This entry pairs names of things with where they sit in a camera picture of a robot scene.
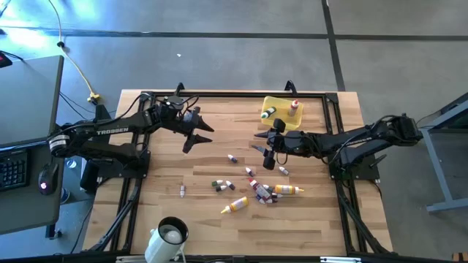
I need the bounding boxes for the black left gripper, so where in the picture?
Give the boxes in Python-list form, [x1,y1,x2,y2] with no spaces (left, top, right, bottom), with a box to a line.
[162,95,215,153]

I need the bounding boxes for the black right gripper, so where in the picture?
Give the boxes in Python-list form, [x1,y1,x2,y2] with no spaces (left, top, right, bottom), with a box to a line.
[251,118,306,171]

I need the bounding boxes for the large red food coloring bottle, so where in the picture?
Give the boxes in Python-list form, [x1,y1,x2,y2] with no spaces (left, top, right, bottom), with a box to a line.
[287,99,301,118]
[248,178,272,201]

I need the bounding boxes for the large yellow food coloring bottle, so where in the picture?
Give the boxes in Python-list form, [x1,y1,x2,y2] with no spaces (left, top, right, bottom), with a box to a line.
[273,184,305,196]
[220,196,250,215]

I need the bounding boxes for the yellow translucent plastic bin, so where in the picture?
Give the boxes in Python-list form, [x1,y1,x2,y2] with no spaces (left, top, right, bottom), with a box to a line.
[260,95,305,132]

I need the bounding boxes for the white cylindrical lamp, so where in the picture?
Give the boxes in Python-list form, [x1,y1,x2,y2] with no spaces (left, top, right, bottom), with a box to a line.
[143,216,190,263]

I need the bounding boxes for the black box under desk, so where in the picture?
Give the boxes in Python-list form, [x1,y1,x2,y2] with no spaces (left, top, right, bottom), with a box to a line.
[80,159,100,194]

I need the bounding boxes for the black computer mouse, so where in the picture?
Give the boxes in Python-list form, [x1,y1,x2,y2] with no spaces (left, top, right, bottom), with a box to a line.
[37,161,60,196]

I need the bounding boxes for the grey metal side table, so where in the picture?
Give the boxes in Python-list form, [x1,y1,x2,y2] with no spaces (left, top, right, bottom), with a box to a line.
[404,91,468,214]

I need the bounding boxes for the grey office desk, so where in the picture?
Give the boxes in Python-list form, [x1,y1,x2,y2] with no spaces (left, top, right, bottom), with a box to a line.
[0,54,66,235]

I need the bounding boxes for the black computer keyboard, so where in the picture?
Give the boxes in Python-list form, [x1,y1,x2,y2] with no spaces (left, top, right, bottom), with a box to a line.
[0,148,31,191]

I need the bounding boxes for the black aluminium table frame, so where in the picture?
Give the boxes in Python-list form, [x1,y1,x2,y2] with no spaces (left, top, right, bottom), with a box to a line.
[83,80,394,256]

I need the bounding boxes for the yellow extension cable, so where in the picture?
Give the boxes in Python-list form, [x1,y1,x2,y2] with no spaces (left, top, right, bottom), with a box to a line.
[46,0,102,104]

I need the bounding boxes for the silver metal bracket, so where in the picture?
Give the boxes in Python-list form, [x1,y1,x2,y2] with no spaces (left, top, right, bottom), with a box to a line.
[116,255,147,263]
[320,256,363,263]

